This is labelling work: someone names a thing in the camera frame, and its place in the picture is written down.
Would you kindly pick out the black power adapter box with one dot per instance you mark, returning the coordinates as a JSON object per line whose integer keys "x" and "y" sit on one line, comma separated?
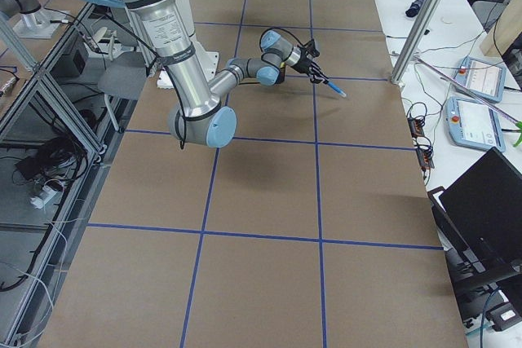
{"x": 28, "y": 167}

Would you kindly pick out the blue highlighter pen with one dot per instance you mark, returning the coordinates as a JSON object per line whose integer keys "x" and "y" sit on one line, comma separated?
{"x": 336, "y": 89}

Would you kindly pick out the aluminium frame post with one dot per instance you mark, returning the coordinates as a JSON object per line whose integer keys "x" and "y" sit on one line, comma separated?
{"x": 415, "y": 35}

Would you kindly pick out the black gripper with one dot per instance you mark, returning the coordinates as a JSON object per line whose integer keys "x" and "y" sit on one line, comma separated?
{"x": 303, "y": 63}

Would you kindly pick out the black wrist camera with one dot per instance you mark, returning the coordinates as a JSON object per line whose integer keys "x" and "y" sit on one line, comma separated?
{"x": 311, "y": 49}

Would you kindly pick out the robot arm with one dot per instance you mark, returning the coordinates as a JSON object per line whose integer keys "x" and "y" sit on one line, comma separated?
{"x": 201, "y": 117}

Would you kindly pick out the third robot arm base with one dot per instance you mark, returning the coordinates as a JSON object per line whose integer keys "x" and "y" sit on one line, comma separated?
{"x": 35, "y": 21}

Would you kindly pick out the near teach pendant tablet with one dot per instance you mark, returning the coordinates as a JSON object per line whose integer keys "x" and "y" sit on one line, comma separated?
{"x": 473, "y": 125}

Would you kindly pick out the black laptop monitor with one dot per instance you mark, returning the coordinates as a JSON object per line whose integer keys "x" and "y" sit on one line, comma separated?
{"x": 484, "y": 205}

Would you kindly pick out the far teach pendant tablet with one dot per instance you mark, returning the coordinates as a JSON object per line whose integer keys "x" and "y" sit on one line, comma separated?
{"x": 485, "y": 79}

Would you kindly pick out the orange black usb hub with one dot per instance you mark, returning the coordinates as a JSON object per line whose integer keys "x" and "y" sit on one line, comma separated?
{"x": 416, "y": 127}

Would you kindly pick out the teach pendant tablet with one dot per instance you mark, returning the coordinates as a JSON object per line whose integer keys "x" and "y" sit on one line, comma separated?
{"x": 485, "y": 79}
{"x": 473, "y": 125}

